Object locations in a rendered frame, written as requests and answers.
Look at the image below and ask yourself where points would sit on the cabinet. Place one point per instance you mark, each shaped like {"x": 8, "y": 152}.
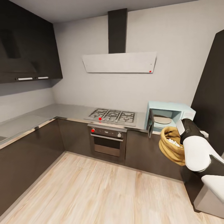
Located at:
{"x": 28, "y": 48}

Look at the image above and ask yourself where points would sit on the microwave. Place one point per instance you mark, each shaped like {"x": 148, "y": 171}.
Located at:
{"x": 166, "y": 114}

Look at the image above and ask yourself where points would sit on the fridge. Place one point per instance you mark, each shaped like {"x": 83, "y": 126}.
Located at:
{"x": 208, "y": 103}

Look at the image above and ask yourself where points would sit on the range hood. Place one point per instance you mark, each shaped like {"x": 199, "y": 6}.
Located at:
{"x": 117, "y": 60}

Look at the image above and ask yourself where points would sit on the burner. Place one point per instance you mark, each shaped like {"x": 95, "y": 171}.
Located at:
{"x": 118, "y": 116}

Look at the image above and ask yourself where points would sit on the oven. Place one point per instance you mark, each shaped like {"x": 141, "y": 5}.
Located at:
{"x": 108, "y": 142}

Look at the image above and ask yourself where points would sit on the popcorn bag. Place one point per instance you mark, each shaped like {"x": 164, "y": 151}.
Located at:
{"x": 174, "y": 152}

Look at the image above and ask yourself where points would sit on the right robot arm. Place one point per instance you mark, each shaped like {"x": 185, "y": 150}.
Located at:
{"x": 201, "y": 158}

